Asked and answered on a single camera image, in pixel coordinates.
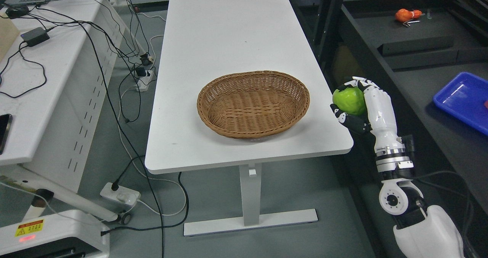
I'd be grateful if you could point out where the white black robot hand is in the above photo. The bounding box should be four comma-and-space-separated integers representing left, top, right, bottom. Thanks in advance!
331, 76, 397, 138

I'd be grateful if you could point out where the green apple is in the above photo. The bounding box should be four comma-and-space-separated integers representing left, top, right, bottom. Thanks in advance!
332, 87, 367, 115

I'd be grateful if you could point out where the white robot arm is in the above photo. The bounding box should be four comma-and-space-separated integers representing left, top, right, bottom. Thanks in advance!
374, 132, 464, 258

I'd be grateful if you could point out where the black shelf upright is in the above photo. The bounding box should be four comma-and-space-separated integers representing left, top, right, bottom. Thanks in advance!
311, 0, 343, 64

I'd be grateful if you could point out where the blue plastic tray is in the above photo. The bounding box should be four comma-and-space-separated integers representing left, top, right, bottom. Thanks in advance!
433, 72, 488, 135

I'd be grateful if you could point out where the orange toy gourd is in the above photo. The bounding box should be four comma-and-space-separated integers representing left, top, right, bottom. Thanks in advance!
395, 8, 422, 22

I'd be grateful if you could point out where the brown wicker basket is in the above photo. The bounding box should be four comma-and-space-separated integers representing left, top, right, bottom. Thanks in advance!
196, 71, 310, 139

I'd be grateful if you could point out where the white power strip far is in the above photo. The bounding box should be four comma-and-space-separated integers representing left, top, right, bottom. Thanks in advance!
135, 67, 154, 92

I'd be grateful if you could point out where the white power strip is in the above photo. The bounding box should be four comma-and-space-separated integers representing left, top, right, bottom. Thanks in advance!
100, 182, 141, 207
135, 67, 154, 92

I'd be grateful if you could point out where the white power strip near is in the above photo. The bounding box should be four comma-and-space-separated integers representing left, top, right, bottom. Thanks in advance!
100, 182, 141, 207

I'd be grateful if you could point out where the white side desk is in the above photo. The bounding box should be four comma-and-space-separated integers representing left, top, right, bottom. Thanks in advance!
1, 0, 125, 221

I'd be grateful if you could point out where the white machine with warning label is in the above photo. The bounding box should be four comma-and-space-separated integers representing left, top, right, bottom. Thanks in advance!
0, 210, 110, 258

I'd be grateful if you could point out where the black power adapter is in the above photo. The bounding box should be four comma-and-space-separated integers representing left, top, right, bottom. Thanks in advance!
20, 27, 50, 47

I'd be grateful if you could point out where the black smartphone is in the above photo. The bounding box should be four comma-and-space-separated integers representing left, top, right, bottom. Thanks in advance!
0, 114, 13, 154

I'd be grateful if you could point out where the black computer mouse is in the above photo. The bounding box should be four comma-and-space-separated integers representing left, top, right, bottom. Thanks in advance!
5, 5, 30, 19

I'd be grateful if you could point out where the white table leg frame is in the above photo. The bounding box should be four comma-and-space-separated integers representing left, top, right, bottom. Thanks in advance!
183, 163, 318, 237

